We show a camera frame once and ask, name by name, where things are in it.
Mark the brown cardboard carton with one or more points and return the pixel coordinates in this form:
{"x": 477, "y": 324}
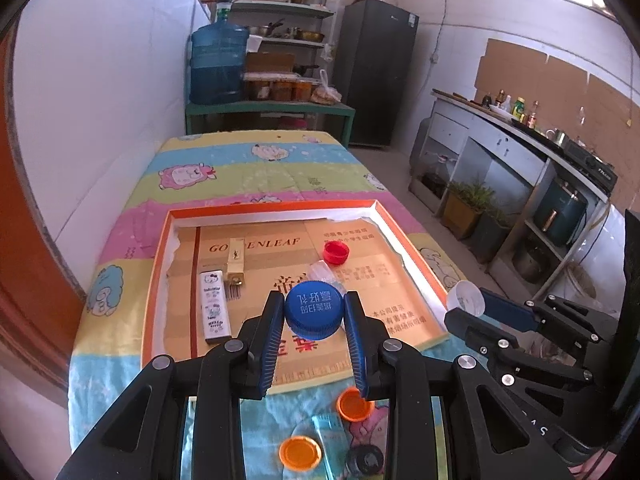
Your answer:
{"x": 270, "y": 63}

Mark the yellow potted plant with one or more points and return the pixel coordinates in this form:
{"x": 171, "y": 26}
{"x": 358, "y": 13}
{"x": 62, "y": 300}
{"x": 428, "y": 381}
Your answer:
{"x": 461, "y": 215}

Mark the clear glitter bottle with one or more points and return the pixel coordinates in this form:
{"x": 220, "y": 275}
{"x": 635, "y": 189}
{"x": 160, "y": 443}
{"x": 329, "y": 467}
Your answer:
{"x": 322, "y": 272}

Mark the metal cup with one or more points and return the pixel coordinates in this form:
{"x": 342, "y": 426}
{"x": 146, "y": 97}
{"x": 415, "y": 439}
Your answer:
{"x": 555, "y": 136}

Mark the red label sauce bottle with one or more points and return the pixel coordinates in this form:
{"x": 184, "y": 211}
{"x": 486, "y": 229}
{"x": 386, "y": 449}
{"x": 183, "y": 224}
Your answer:
{"x": 533, "y": 116}

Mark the dark potted plant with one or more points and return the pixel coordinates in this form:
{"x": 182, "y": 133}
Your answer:
{"x": 490, "y": 240}

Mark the metal cooking pot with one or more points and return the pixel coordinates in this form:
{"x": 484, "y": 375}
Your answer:
{"x": 532, "y": 265}

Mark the water jug pump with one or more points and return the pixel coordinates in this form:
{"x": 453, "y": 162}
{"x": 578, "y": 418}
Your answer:
{"x": 225, "y": 5}

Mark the green low table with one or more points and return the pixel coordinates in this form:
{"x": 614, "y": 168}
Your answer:
{"x": 270, "y": 109}

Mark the dark refrigerator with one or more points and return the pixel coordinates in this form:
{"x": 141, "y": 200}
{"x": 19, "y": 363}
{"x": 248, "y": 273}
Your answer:
{"x": 375, "y": 75}

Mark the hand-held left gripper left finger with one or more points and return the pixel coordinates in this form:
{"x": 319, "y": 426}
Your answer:
{"x": 270, "y": 340}

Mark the red bottle cap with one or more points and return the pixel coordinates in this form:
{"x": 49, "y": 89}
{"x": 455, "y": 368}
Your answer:
{"x": 336, "y": 253}

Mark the blue water jug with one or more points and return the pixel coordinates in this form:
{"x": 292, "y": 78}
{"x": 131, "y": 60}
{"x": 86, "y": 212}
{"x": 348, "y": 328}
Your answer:
{"x": 218, "y": 65}

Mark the black gas stove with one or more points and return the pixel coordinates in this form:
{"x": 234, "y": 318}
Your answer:
{"x": 592, "y": 165}

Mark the black round cap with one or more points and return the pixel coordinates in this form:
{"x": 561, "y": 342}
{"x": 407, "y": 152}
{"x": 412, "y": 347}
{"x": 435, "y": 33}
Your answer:
{"x": 365, "y": 461}

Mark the teal kitchen appliance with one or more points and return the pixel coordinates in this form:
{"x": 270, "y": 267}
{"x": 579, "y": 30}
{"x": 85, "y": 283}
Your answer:
{"x": 560, "y": 212}

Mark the teal plastic tube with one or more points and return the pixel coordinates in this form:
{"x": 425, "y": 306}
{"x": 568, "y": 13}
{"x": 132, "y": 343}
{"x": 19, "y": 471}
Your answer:
{"x": 330, "y": 440}

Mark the metal shelf rack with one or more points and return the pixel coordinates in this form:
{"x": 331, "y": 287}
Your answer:
{"x": 295, "y": 10}

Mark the green bottle with yellow cap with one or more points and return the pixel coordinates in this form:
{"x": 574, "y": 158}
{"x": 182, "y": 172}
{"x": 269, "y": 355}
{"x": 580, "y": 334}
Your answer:
{"x": 519, "y": 109}

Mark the cartoon sheep printed blanket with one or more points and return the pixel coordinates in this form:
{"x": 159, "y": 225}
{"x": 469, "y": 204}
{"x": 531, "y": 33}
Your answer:
{"x": 250, "y": 170}

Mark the grey kitchen counter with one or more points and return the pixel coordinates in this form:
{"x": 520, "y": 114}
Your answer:
{"x": 490, "y": 135}

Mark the clear plastic jug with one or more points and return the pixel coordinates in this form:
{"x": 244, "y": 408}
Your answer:
{"x": 438, "y": 180}

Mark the white bottle cap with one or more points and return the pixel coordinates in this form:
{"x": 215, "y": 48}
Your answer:
{"x": 465, "y": 299}

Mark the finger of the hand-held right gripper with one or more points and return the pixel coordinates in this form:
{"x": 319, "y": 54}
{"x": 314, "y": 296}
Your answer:
{"x": 510, "y": 312}
{"x": 480, "y": 332}

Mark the cardboard wall sheet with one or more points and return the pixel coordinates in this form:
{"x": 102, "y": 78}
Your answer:
{"x": 550, "y": 80}

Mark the orange bottle cap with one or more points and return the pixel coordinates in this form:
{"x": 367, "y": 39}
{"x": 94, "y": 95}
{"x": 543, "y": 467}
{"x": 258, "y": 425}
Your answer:
{"x": 356, "y": 404}
{"x": 300, "y": 453}

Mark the blue bottle cap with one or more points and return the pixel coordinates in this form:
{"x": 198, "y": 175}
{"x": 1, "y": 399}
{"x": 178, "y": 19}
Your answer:
{"x": 314, "y": 310}

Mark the white cartoon lighter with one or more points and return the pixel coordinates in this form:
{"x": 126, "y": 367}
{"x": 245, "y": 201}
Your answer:
{"x": 215, "y": 307}

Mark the white squeeze bottle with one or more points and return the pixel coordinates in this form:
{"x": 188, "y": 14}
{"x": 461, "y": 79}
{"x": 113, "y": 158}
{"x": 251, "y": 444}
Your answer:
{"x": 507, "y": 105}

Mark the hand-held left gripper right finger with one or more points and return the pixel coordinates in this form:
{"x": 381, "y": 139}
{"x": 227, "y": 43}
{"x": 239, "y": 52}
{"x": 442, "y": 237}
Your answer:
{"x": 356, "y": 345}

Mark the plastic bag of food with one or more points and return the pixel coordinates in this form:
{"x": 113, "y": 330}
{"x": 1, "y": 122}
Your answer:
{"x": 326, "y": 92}

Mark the brown wooden door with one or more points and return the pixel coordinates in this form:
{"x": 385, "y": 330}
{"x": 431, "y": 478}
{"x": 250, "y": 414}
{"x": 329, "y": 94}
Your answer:
{"x": 25, "y": 260}

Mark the shallow cardboard box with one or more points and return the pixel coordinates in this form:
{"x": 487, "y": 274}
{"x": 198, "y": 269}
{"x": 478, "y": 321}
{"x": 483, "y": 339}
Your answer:
{"x": 280, "y": 265}

